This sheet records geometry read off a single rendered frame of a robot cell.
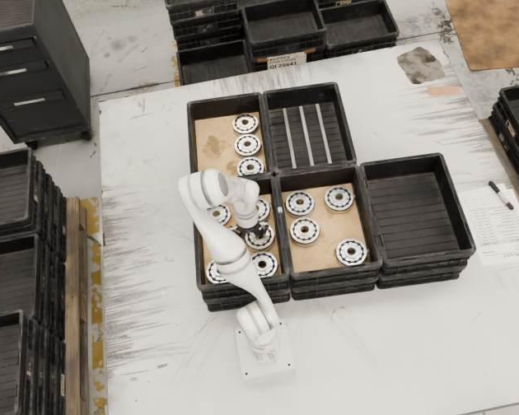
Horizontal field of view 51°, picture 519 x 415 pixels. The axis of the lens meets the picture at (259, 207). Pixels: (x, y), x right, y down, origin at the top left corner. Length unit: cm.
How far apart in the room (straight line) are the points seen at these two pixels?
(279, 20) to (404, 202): 150
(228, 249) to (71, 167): 212
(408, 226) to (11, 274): 172
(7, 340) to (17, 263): 42
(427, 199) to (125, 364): 120
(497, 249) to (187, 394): 120
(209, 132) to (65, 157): 142
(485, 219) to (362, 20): 155
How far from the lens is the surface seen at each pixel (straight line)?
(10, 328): 243
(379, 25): 329
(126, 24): 410
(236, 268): 138
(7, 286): 266
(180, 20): 324
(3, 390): 236
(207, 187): 127
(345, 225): 193
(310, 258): 187
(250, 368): 179
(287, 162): 208
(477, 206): 221
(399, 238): 193
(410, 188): 204
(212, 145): 215
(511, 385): 197
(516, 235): 219
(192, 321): 196
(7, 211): 271
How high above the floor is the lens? 252
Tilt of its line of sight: 59 degrees down
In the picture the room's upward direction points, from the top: 8 degrees counter-clockwise
